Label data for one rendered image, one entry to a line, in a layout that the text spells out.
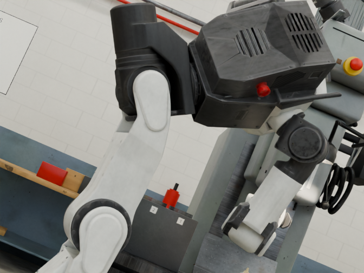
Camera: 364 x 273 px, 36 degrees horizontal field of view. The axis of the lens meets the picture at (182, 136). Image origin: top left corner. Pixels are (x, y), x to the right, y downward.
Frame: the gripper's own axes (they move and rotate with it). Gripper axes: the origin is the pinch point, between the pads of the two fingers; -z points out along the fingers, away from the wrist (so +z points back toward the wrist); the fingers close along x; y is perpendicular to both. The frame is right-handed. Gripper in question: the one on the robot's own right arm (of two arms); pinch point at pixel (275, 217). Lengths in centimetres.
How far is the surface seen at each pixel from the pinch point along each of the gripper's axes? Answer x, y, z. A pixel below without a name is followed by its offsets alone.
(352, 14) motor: 4, -87, -14
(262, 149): 14.3, -21.9, -5.3
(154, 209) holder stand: 35.6, 14.2, 17.7
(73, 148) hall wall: 284, -10, -339
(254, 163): 15.3, -16.0, -6.1
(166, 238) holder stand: 29.1, 21.5, 14.0
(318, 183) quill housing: -10.0, -15.5, 5.9
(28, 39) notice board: 373, -99, -303
